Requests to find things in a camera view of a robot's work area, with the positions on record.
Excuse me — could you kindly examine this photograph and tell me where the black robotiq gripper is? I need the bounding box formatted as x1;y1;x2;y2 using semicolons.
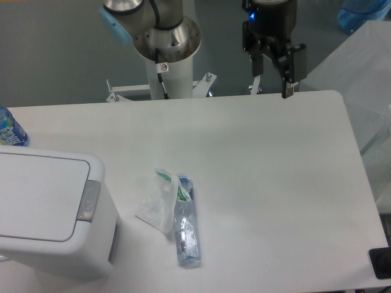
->
241;1;307;99

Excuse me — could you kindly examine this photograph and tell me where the white push-button trash can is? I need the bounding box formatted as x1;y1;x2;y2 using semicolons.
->
1;146;121;278

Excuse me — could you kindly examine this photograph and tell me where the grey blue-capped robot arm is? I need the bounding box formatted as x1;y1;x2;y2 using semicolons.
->
98;1;308;100

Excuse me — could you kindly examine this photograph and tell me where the white cloth-covered side table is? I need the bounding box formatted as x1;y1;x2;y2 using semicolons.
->
301;21;390;214

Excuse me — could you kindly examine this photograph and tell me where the blue shoe cover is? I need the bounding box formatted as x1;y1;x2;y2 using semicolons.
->
337;1;390;35

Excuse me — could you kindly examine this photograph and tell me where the clear plastic bag green print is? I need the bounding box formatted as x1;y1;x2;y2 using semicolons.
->
136;168;193;234

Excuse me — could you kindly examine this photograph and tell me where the clear crushed plastic bottle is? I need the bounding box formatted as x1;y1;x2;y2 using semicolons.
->
174;173;202;267

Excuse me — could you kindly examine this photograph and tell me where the black device at table edge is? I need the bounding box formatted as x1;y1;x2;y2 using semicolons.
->
369;247;390;280

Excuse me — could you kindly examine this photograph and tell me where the blue-label water bottle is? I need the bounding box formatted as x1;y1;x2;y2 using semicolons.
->
1;106;29;147

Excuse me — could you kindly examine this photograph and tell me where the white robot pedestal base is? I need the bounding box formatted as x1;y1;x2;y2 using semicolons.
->
106;54;217;103

